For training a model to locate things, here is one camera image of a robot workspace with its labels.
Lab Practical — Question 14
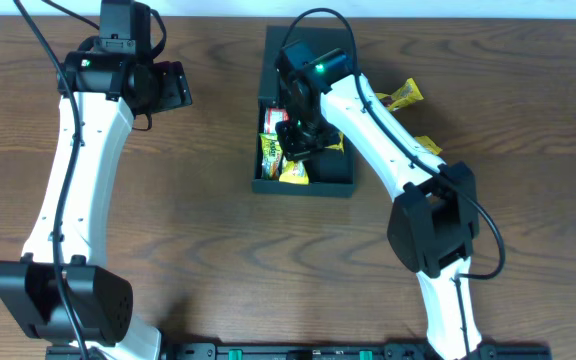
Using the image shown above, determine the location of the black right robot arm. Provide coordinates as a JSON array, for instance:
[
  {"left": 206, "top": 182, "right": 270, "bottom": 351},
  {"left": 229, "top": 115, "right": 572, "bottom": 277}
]
[{"left": 276, "top": 43, "right": 485, "bottom": 359}]

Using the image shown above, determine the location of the yellow Julies snack packet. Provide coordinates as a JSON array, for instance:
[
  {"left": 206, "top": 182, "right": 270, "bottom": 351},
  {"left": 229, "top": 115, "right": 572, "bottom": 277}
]
[{"left": 415, "top": 136, "right": 442, "bottom": 155}]

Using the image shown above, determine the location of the yellow Apollo cake packet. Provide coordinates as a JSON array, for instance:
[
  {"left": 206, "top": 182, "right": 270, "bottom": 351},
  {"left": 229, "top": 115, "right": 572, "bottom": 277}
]
[{"left": 279, "top": 159, "right": 310, "bottom": 185}]

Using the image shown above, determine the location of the small yellow snack packet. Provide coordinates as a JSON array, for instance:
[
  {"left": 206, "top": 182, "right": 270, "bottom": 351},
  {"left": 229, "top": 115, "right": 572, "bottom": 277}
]
[{"left": 327, "top": 132, "right": 344, "bottom": 152}]

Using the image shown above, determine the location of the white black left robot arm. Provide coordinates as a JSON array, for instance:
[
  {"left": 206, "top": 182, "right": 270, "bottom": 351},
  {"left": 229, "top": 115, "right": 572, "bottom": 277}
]
[{"left": 0, "top": 51, "right": 192, "bottom": 359}]

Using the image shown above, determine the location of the green yellow snack bar wrapper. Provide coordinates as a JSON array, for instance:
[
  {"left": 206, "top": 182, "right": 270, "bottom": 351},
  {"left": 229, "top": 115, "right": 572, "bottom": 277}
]
[{"left": 259, "top": 133, "right": 283, "bottom": 180}]

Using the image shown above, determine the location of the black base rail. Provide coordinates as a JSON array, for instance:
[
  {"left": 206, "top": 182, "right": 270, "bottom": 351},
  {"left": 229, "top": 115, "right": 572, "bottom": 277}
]
[{"left": 45, "top": 342, "right": 552, "bottom": 360}]

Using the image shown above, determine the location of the yellow chocolate cake packet top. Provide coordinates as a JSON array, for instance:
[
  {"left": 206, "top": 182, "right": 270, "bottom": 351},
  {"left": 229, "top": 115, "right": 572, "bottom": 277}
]
[{"left": 376, "top": 78, "right": 424, "bottom": 112}]

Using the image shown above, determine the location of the black box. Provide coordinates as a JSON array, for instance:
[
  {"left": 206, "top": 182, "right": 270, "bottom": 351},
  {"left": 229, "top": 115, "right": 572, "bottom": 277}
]
[{"left": 251, "top": 25, "right": 355, "bottom": 198}]

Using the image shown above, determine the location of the red snack can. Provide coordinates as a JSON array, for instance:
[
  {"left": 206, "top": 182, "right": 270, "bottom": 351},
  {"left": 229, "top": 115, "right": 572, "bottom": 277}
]
[{"left": 263, "top": 107, "right": 289, "bottom": 134}]

